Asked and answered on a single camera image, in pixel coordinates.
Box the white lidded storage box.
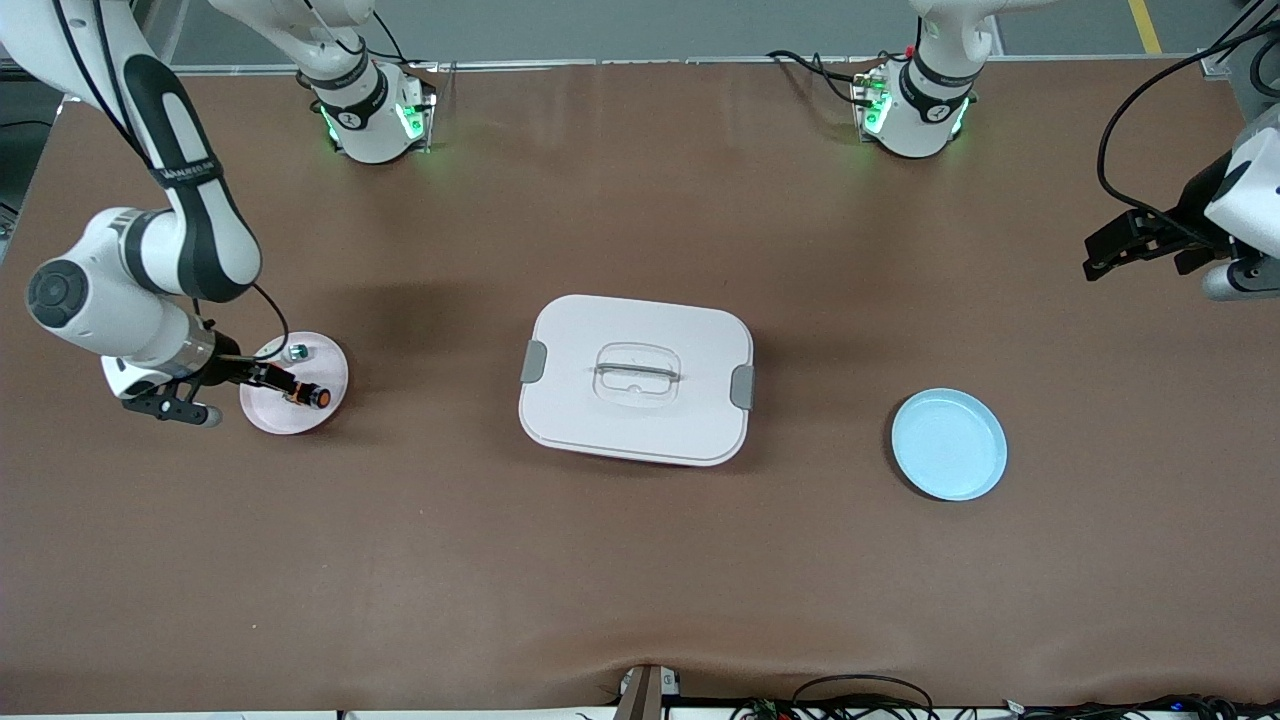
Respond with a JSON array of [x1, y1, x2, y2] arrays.
[[517, 294, 756, 468]]

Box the pink round plate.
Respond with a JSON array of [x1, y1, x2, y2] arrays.
[[239, 331, 351, 436]]

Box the light blue round plate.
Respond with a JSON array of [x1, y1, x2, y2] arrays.
[[891, 388, 1009, 502]]

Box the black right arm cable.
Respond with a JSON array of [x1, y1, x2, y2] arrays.
[[50, 0, 293, 366]]

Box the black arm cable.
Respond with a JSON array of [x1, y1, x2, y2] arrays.
[[50, 0, 293, 366], [1097, 20, 1280, 241]]

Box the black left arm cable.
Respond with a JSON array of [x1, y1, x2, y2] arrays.
[[1097, 20, 1280, 241]]

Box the aluminium frame post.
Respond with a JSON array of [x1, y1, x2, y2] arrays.
[[1200, 0, 1280, 111]]

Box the black base power cable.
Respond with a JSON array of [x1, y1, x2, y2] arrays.
[[335, 8, 411, 66], [765, 48, 886, 106]]

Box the black cable bundle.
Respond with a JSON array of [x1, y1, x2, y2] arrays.
[[730, 693, 1280, 720]]

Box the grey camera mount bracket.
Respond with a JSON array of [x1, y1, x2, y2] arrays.
[[612, 664, 683, 720]]

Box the aluminium table edge rail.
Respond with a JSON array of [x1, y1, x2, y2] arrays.
[[170, 55, 1206, 77]]

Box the black cable loop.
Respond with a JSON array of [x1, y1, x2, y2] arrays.
[[790, 675, 936, 720]]

